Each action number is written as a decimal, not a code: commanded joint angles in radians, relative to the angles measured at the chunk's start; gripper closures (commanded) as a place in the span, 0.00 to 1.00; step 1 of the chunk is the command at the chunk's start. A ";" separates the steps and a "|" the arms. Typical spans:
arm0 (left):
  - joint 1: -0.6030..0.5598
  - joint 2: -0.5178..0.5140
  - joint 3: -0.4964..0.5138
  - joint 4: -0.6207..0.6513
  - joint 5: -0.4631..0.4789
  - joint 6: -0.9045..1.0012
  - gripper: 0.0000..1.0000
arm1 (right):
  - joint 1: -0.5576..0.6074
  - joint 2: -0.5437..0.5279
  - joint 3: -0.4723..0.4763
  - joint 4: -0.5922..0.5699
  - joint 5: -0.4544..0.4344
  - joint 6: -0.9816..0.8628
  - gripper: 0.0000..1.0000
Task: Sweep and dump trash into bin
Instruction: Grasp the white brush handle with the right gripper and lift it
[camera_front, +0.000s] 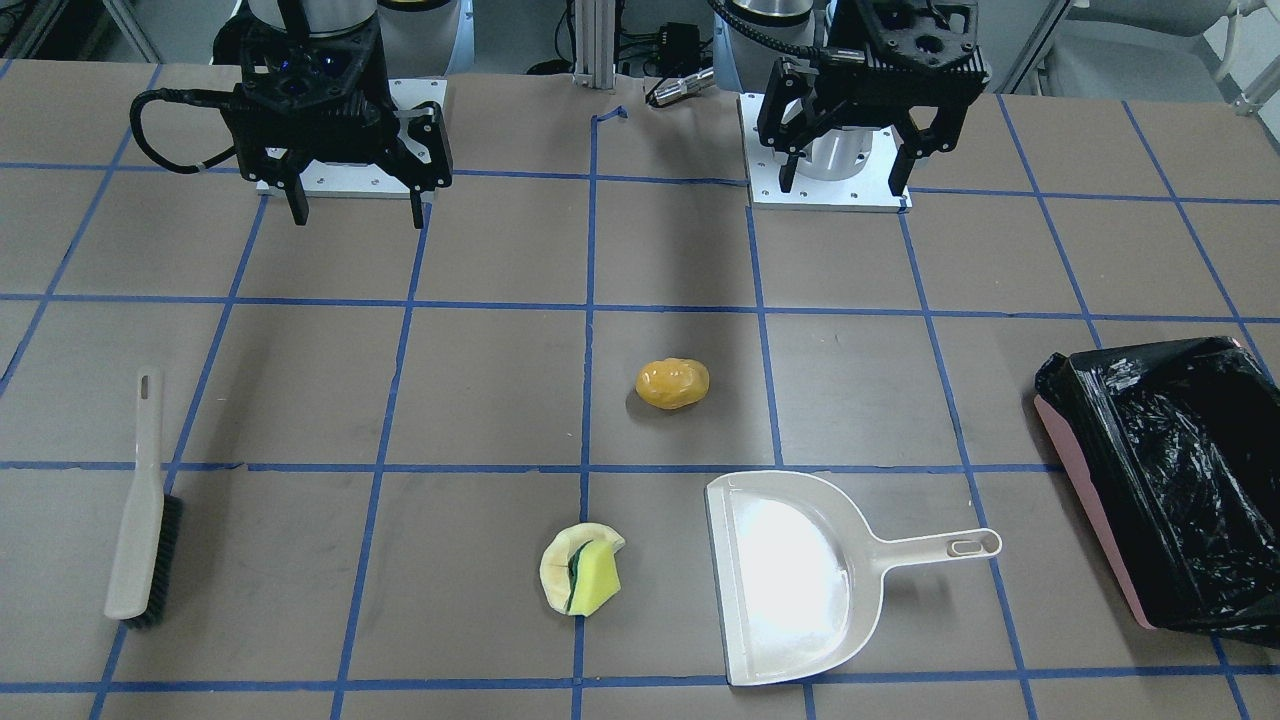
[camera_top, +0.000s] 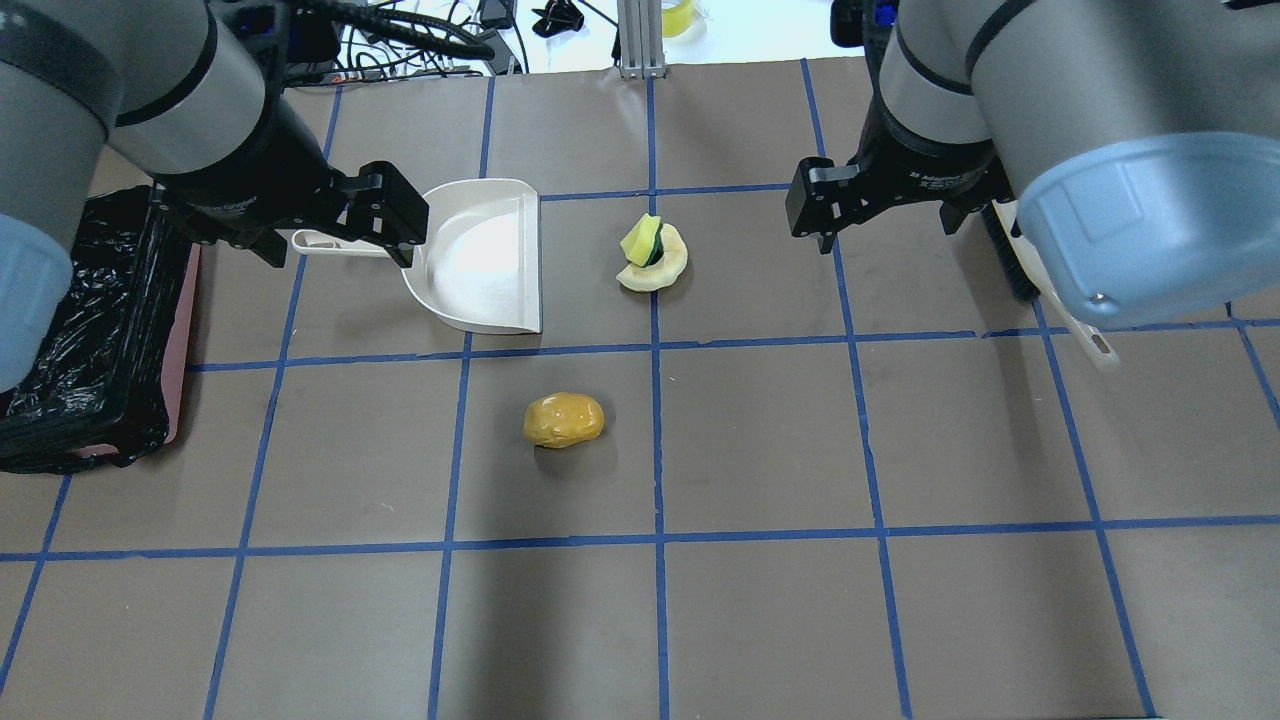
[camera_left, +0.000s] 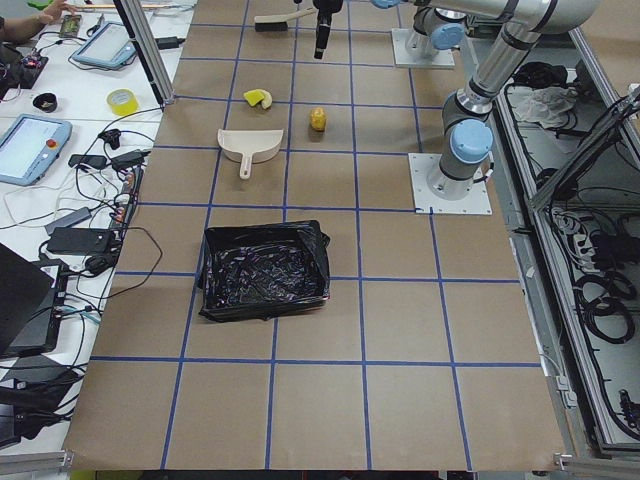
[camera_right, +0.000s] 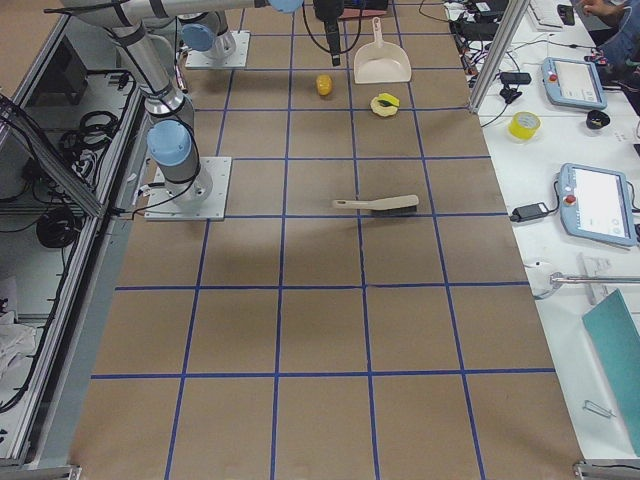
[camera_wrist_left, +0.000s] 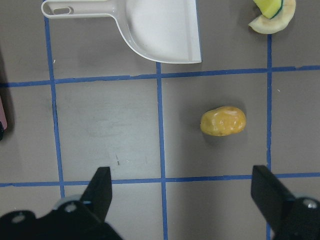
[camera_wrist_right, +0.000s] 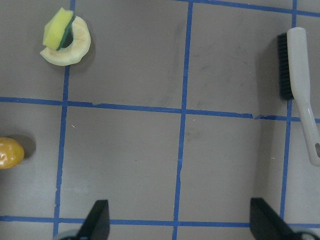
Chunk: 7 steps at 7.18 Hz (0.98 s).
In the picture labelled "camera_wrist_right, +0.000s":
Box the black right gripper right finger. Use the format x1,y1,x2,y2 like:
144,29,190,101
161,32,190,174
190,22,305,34
250,198,301,240

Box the yellow green sponge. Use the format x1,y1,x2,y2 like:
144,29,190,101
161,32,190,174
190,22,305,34
42,7,75,51

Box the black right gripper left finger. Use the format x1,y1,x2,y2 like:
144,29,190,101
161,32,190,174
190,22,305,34
76,199,110,240

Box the yellow toy lemon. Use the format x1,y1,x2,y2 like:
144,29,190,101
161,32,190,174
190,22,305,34
0,137,25,170

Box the beige brush black bristles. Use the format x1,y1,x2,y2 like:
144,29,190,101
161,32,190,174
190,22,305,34
276,27,320,167

